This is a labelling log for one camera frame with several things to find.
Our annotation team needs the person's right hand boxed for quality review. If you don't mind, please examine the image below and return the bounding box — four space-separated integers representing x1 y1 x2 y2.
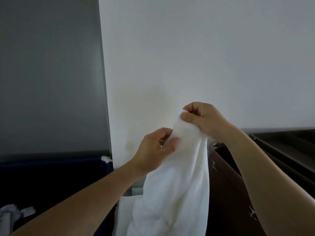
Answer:
180 101 243 145

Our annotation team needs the person's left hand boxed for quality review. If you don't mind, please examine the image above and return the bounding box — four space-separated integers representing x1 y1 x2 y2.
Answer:
130 127 181 178

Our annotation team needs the white towel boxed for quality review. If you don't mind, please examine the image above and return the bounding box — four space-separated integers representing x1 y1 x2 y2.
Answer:
125 108 211 236
115 195 146 236

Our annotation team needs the brown housekeeping cart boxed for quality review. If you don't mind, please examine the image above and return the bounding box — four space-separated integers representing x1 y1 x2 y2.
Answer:
208 129 315 236

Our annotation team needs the person's right forearm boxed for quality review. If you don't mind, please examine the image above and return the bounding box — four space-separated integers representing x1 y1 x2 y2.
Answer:
229 130 315 236

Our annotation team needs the person's left forearm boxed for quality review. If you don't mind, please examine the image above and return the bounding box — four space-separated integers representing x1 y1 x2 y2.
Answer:
10 163 146 236

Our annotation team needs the grey door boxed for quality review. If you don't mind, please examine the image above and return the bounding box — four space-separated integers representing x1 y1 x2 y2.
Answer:
0 0 112 158

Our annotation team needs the white pillowcase black piping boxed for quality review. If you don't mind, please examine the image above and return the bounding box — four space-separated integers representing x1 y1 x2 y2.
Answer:
0 204 37 236

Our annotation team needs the navy laundry hamper white frame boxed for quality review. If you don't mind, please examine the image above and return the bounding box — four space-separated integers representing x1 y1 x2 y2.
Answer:
0 151 117 236

